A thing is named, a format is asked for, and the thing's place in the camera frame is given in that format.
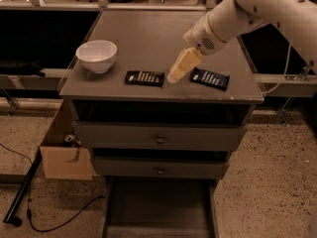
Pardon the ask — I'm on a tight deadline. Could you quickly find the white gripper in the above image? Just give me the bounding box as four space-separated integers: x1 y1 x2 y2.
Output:
166 15 226 83

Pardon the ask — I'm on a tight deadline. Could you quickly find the black chocolate rxbar wrapper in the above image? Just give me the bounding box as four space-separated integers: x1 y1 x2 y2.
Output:
125 70 164 87

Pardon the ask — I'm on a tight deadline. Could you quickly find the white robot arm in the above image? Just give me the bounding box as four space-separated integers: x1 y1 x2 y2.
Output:
167 0 317 83

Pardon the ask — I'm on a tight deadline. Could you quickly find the blue rxbar wrapper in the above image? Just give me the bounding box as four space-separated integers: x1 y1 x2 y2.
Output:
189 67 230 91

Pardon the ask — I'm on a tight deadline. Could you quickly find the grey drawer cabinet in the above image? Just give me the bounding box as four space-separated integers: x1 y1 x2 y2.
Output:
58 9 264 238

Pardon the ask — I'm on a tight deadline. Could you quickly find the grey middle drawer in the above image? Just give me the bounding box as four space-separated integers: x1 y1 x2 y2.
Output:
93 157 229 179

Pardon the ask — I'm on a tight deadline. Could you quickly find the grey top drawer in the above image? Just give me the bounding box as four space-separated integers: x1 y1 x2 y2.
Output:
73 121 247 152

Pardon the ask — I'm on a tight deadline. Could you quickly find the grey open bottom drawer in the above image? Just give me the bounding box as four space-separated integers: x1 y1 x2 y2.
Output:
98 178 220 238

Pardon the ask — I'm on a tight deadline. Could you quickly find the white ceramic bowl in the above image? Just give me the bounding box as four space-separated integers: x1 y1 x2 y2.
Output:
75 40 118 73

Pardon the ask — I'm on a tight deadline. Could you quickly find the metal soda can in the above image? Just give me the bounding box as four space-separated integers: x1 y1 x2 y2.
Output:
64 134 75 144

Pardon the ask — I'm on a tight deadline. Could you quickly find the cardboard box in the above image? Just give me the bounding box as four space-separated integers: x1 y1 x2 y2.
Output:
40 101 95 180

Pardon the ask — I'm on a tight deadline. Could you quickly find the black bag on ledge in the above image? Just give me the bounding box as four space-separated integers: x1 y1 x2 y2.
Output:
0 59 46 76

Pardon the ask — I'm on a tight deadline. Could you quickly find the white hanging cable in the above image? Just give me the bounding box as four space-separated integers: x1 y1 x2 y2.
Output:
259 40 293 95

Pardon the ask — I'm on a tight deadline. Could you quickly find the black floor cable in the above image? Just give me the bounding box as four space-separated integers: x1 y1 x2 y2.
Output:
0 142 106 234

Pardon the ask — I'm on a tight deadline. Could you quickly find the black floor rail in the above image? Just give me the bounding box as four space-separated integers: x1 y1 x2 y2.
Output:
3 152 42 226

